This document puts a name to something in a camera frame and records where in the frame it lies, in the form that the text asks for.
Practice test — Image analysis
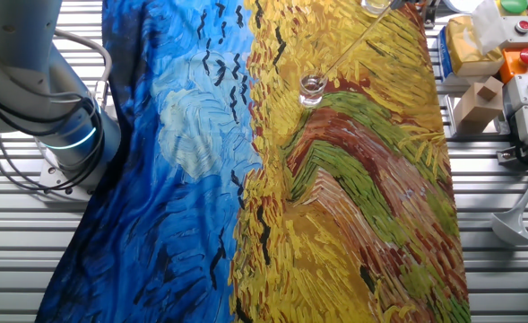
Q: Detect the blue pack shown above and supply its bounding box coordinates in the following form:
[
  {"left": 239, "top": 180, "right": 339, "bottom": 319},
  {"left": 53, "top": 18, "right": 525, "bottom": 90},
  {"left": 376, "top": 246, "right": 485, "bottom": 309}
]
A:
[{"left": 437, "top": 25, "right": 454, "bottom": 85}]

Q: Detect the white rounded object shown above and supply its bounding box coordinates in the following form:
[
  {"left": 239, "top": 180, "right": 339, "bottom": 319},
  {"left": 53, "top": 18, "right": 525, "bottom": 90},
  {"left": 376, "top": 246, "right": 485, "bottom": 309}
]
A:
[{"left": 442, "top": 0, "right": 487, "bottom": 13}]

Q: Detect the yellow paper pack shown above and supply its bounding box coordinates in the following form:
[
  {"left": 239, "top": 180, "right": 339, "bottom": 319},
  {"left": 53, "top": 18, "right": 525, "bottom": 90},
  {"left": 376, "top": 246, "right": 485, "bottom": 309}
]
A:
[{"left": 445, "top": 15, "right": 506, "bottom": 77}]

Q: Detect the small glass beaker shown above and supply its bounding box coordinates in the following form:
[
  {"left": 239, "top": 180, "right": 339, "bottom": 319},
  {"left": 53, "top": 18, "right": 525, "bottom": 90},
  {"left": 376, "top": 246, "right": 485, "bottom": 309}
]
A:
[{"left": 298, "top": 69, "right": 330, "bottom": 108}]

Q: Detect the grey box with green button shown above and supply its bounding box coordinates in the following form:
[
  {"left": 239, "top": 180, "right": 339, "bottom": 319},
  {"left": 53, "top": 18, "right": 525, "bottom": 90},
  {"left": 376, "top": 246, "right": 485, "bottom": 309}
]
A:
[{"left": 501, "top": 74, "right": 528, "bottom": 113}]

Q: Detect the grey box with red button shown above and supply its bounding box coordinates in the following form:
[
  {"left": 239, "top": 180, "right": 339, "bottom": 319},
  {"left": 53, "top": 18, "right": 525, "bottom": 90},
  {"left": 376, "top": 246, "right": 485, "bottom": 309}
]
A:
[{"left": 498, "top": 15, "right": 528, "bottom": 49}]

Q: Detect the beige wooden block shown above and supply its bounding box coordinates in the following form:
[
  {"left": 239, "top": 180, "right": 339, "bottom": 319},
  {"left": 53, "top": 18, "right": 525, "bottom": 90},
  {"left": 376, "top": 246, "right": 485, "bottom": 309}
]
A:
[{"left": 452, "top": 74, "right": 506, "bottom": 135}]

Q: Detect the orange box with red button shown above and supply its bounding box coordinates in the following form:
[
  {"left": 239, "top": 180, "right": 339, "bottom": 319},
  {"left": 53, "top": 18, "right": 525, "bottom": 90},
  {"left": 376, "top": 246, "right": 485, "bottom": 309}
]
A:
[{"left": 498, "top": 47, "right": 528, "bottom": 84}]

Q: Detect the clear glass rod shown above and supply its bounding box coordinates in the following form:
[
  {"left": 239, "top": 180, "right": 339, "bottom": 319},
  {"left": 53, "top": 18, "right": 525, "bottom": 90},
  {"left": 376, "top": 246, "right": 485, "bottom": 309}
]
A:
[{"left": 320, "top": 4, "right": 394, "bottom": 81}]

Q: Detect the large glass beaker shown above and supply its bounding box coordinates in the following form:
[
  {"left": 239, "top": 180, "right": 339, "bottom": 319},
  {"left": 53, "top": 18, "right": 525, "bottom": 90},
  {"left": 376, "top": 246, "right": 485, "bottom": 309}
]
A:
[{"left": 360, "top": 0, "right": 397, "bottom": 18}]

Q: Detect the white tissue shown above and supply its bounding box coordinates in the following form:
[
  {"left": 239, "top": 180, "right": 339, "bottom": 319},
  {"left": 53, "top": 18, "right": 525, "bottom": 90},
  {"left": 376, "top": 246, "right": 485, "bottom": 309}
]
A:
[{"left": 469, "top": 0, "right": 510, "bottom": 56}]

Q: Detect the silver angle bracket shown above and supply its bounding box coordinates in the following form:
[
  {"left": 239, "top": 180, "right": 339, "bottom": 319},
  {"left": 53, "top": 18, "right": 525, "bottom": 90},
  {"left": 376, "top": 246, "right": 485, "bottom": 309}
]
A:
[{"left": 496, "top": 146, "right": 524, "bottom": 165}]

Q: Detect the thick grey cable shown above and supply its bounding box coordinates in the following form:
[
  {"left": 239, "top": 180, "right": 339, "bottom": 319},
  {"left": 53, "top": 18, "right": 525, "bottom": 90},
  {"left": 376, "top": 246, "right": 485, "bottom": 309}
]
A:
[{"left": 50, "top": 26, "right": 114, "bottom": 112}]

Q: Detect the painted wheatfield tablecloth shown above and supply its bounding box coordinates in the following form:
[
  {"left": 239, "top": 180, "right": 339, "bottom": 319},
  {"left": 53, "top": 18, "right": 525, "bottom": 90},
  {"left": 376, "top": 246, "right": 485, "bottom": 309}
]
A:
[{"left": 34, "top": 0, "right": 473, "bottom": 323}]

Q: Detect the grey metal tray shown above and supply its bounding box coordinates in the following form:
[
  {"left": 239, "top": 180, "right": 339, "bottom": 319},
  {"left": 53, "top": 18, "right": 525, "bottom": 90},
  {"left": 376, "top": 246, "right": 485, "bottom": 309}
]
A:
[{"left": 443, "top": 93, "right": 512, "bottom": 141}]

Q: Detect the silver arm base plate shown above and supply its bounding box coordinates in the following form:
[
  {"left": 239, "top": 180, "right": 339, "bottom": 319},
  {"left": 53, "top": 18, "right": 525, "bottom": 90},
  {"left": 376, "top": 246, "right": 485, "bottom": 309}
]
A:
[{"left": 37, "top": 156, "right": 98, "bottom": 204}]

